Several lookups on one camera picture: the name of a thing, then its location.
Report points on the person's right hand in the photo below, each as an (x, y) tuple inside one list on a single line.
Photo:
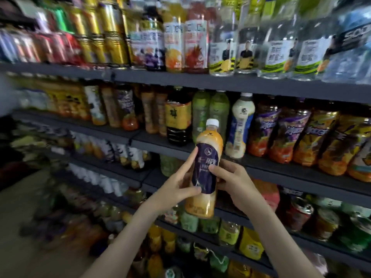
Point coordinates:
[(240, 185)]

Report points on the person's left hand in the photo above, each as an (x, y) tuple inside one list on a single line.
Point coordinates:
[(171, 194)]

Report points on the pink squat drink bottle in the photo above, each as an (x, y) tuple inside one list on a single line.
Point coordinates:
[(268, 195)]

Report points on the dark label tea bottle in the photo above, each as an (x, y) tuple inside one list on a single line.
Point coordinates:
[(206, 165)]

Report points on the white blue drink bottle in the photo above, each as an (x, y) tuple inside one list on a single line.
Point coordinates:
[(239, 127)]

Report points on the row of small white bottles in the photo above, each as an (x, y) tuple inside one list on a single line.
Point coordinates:
[(98, 181)]

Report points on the green drink bottle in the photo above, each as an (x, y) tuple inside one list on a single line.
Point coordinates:
[(200, 115), (219, 110)]

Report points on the dark bottle yellow label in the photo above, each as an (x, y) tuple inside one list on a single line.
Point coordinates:
[(178, 115)]

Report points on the amber tea bottle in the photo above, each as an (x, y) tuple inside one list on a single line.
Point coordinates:
[(148, 110), (111, 106), (161, 113)]

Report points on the dark grey metal shelf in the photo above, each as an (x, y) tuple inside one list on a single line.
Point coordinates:
[(174, 81)]

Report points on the red fruit juice bottle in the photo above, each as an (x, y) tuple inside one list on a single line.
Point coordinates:
[(196, 43)]

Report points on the orange juice bottle white cap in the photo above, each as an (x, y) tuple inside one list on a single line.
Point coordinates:
[(174, 43)]

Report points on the yellow juice bottle blue label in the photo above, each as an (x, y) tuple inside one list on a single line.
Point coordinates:
[(32, 98)]

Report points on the stack of gold Red Bull cans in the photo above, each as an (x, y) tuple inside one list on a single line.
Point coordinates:
[(101, 31)]

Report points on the group of red soda cans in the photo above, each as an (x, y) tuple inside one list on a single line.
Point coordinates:
[(55, 48)]

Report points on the white orange soda cans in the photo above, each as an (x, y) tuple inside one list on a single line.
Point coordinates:
[(14, 46)]

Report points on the person's right forearm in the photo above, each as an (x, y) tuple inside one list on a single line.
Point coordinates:
[(284, 243)]

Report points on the person's left forearm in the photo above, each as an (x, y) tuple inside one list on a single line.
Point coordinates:
[(122, 246)]

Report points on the red label metal tin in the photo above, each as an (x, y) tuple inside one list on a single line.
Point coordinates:
[(298, 214)]

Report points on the gold lid metal tin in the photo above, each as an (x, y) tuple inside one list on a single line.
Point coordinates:
[(327, 224)]

